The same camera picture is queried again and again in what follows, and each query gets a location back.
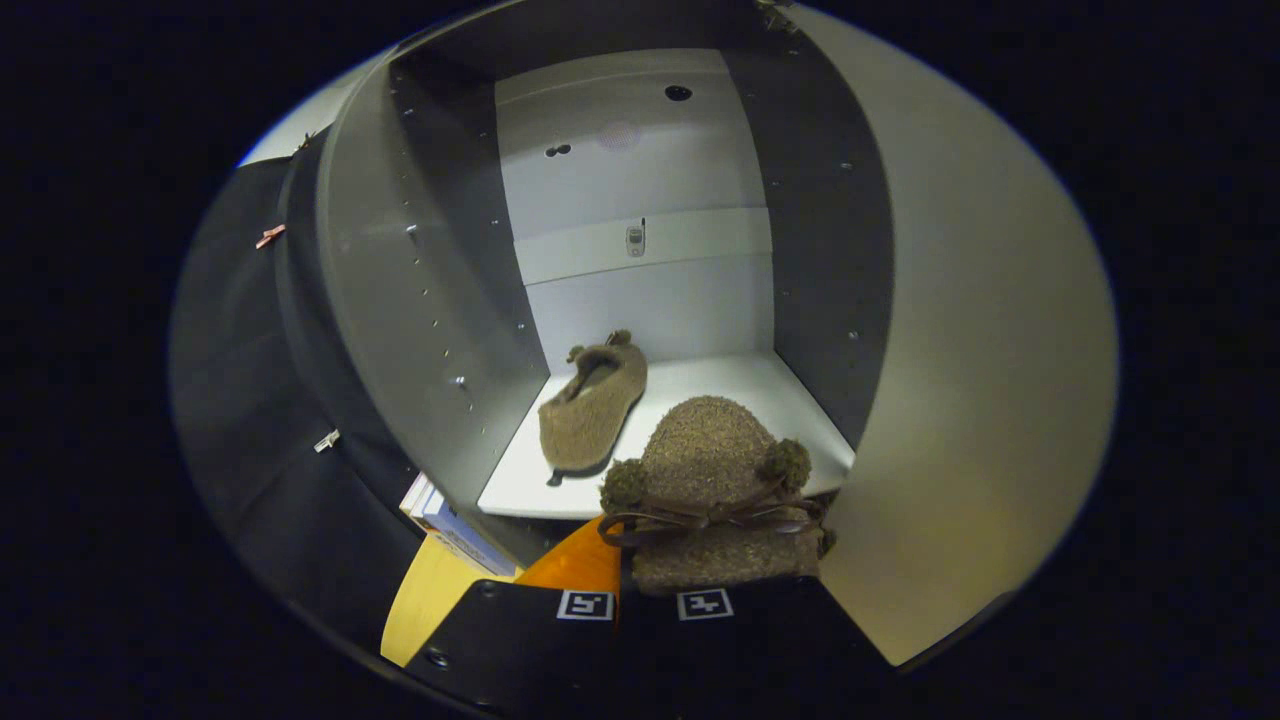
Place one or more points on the brown fuzzy slipper shoe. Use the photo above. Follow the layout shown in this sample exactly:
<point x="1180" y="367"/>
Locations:
<point x="590" y="410"/>
<point x="710" y="450"/>

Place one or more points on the red clip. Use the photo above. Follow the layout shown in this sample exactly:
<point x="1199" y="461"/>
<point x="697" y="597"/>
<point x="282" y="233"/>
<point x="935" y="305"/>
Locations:
<point x="270" y="236"/>

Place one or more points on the dark grey shoe cabinet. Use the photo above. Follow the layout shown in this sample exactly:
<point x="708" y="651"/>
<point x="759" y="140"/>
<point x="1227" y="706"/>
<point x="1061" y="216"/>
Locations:
<point x="660" y="170"/>

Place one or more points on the white book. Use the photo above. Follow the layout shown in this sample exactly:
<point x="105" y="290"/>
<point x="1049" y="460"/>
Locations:
<point x="418" y="495"/>

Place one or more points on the black backdrop cloth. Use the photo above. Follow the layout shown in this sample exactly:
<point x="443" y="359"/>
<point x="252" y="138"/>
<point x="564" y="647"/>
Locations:
<point x="230" y="380"/>

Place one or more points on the silver clip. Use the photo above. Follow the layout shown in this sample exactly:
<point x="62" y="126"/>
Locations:
<point x="327" y="441"/>

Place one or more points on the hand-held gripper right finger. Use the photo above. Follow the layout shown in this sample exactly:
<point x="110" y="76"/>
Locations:
<point x="760" y="650"/>

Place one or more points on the blue book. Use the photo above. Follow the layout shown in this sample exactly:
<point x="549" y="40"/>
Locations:
<point x="470" y="540"/>

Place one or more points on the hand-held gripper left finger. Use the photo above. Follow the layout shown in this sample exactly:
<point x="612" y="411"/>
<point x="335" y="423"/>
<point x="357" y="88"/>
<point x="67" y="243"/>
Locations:
<point x="520" y="640"/>

